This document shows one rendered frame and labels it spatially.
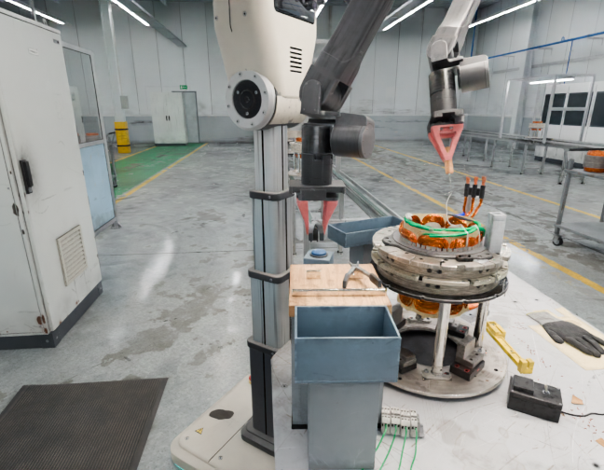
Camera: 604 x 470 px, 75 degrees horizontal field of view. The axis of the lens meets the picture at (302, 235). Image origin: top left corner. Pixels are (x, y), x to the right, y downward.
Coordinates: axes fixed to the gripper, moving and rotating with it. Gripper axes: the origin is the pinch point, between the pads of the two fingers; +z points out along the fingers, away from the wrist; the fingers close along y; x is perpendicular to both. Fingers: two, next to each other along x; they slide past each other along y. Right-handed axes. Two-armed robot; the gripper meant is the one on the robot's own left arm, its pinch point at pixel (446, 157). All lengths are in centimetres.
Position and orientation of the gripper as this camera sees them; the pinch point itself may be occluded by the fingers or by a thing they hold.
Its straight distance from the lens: 96.4
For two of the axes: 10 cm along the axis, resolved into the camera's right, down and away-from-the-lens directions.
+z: 0.4, 10.0, -0.8
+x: -9.8, 0.5, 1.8
